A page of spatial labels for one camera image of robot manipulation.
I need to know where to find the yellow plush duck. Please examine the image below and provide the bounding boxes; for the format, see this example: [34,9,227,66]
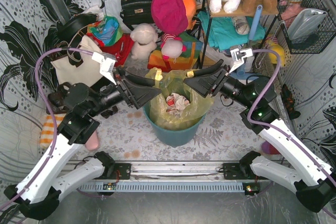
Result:
[266,36,285,67]

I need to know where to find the black wire basket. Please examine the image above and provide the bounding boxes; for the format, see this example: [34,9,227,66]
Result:
[277,0,335,55]

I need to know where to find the yellow trash bag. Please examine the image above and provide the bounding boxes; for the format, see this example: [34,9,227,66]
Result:
[145,67,214,131]

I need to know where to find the teal folded towel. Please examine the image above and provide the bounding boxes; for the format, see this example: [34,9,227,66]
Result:
[197,12,266,50]

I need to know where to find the magenta cloth bag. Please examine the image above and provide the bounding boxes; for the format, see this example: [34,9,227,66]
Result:
[151,0,188,35]

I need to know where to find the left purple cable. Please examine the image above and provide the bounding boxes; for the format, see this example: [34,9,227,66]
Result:
[0,47,116,211]

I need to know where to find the red cloth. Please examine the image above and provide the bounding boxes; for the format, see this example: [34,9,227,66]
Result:
[100,34,134,67]

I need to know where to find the black leather handbag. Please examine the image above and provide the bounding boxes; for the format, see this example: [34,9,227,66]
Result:
[120,0,154,31]

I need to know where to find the orange plush toy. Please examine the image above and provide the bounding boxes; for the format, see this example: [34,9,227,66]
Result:
[182,0,196,30]

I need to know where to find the silver foil pouch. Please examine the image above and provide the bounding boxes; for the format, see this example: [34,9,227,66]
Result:
[287,8,328,40]

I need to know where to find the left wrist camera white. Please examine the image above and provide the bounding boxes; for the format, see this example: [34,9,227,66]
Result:
[91,52,117,85]

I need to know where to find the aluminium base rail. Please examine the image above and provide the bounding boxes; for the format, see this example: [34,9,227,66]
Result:
[39,159,321,183]

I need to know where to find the grey patterned shoe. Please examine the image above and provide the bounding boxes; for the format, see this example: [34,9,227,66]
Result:
[232,16,250,35]

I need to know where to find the cream canvas tote bag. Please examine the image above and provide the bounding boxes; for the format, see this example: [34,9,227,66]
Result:
[51,52,103,87]

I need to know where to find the teal trash bin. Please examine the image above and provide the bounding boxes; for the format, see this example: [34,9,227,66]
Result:
[143,102,206,147]

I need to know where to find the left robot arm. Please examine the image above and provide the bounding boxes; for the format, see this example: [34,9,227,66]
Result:
[4,67,161,220]

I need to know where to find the colourful printed bag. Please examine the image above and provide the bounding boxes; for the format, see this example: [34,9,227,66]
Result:
[86,16,123,47]

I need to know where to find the blue floor mop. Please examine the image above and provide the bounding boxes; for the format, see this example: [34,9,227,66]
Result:
[235,5,263,76]

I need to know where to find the rainbow striped bag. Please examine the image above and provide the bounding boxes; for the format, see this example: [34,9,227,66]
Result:
[147,32,203,72]

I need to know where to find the purple cable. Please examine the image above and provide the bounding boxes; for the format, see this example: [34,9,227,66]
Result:
[246,48,336,217]
[0,47,116,211]

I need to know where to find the orange checkered cloth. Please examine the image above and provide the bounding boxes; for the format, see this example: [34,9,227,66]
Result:
[39,115,54,148]

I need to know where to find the crumpled paper trash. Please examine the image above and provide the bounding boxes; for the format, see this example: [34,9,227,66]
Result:
[166,92,190,112]

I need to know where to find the cream plush lamb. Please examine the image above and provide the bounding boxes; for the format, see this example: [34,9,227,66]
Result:
[130,23,158,60]

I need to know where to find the purple orange sock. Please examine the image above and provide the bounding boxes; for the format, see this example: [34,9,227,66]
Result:
[261,141,281,155]

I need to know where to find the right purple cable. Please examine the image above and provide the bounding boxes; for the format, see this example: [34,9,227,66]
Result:
[246,48,336,217]

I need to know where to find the white sneakers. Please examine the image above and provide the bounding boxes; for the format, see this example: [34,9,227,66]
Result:
[205,47,233,65]

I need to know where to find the pink plush limb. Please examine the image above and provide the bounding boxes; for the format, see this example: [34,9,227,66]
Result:
[85,131,100,151]

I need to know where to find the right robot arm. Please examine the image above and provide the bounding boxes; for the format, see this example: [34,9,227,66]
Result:
[184,60,335,212]

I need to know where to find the white pink plush toy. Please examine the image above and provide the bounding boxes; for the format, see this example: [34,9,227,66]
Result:
[161,33,187,61]

